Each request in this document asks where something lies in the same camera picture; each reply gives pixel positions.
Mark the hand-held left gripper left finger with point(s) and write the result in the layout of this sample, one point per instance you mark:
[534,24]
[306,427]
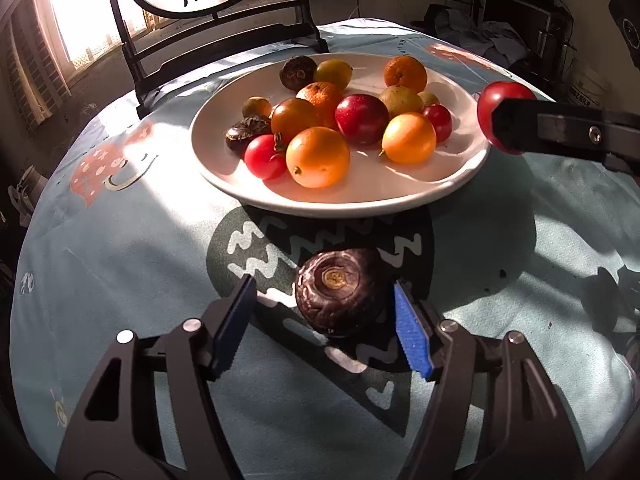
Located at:
[232,325]

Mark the dark orange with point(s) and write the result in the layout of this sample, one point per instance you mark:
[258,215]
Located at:
[295,120]

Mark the white oval plate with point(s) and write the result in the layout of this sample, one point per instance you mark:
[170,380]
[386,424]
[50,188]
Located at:
[350,195]

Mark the bumpy tangerine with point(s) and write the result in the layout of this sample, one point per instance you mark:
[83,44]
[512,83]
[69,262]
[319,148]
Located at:
[322,96]

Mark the small orange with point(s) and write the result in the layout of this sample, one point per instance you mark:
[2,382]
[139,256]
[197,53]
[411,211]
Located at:
[406,73]

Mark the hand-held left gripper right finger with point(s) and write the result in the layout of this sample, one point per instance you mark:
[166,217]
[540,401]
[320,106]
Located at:
[412,330]

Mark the dark passion fruit round scar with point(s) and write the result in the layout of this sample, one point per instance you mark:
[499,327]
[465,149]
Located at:
[342,290]

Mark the white bucket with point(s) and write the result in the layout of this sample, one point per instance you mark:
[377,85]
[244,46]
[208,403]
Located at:
[587,85]

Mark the small red tomato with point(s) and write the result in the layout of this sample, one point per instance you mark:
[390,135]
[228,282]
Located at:
[495,95]
[439,122]

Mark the tiny green fruit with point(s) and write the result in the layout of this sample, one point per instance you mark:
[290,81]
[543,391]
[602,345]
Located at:
[429,98]

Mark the black monitors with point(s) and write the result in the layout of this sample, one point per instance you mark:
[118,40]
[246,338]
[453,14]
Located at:
[520,10]

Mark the pile of clothes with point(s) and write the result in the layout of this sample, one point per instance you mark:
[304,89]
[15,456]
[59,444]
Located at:
[480,35]

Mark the big orange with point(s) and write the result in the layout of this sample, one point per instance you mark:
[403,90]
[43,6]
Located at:
[317,157]

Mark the black speaker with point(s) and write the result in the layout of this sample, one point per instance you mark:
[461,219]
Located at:
[627,30]

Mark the small yellow-green fruit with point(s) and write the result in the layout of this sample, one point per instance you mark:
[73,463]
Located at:
[256,107]

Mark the red apple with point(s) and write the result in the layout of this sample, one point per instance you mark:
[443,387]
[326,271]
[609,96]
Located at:
[361,119]

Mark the yellow orange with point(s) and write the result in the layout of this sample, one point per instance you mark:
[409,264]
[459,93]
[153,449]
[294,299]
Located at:
[408,138]

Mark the bright window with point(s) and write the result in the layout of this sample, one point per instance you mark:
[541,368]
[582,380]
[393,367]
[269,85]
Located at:
[85,10]

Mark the brown-green kiwi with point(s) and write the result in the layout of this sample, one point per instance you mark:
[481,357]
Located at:
[400,101]

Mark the dark wrinkled passion fruit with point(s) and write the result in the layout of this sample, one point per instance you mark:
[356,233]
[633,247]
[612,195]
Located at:
[247,134]
[298,72]

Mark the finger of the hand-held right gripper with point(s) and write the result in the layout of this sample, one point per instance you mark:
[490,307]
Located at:
[550,130]

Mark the checked curtain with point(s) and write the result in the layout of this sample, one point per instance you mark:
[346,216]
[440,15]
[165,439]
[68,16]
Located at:
[30,60]

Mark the white kettle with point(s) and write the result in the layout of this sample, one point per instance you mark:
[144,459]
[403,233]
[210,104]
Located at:
[27,185]

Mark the red tomato with calyx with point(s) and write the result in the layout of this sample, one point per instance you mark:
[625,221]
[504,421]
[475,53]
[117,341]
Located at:
[264,159]

